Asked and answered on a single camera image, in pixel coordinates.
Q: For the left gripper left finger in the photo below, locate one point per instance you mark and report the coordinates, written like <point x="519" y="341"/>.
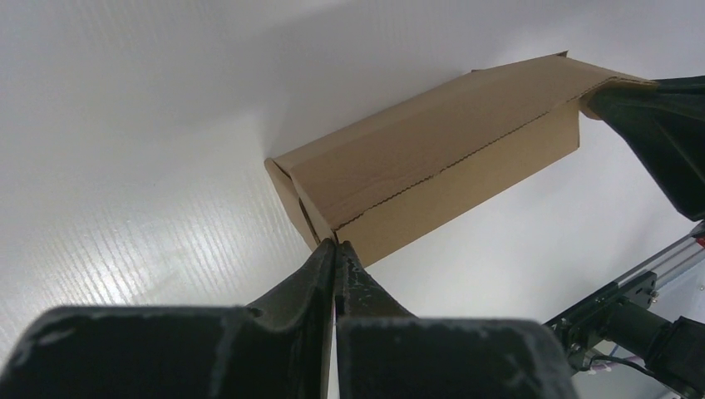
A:
<point x="278" y="346"/>

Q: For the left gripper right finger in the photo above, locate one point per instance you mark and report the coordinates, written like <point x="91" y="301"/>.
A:
<point x="385" y="351"/>

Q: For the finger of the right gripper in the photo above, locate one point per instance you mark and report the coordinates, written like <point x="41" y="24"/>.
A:
<point x="664" y="127"/>

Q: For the brown cardboard box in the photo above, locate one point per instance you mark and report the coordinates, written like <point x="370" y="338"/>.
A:
<point x="387" y="180"/>

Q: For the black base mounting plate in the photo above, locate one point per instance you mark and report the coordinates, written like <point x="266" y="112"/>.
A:
<point x="581" y="327"/>

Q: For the aluminium frame rails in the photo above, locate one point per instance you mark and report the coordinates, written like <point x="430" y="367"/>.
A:
<point x="677" y="259"/>

